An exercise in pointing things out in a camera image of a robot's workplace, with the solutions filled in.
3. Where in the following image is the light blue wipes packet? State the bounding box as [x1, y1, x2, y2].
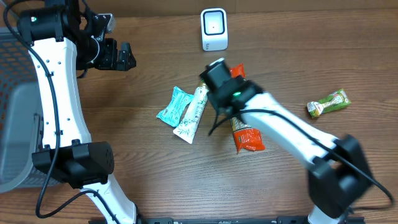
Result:
[156, 86, 193, 127]

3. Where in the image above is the white barcode scanner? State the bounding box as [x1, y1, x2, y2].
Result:
[200, 7, 228, 52]

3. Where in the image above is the green snack packet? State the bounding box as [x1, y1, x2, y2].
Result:
[307, 89, 351, 118]

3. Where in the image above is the white tube with gold cap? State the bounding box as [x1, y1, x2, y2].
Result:
[173, 81, 209, 144]

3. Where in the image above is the grey plastic basket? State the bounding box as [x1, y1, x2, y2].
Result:
[1, 27, 46, 193]

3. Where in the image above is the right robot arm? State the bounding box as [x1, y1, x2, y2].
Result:
[200, 58, 372, 223]

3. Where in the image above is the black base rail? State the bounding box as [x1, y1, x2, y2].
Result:
[88, 216, 366, 224]

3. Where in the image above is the orange pasta packet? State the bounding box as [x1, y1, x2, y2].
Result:
[229, 63, 266, 154]

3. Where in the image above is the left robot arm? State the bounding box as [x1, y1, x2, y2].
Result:
[18, 1, 140, 223]

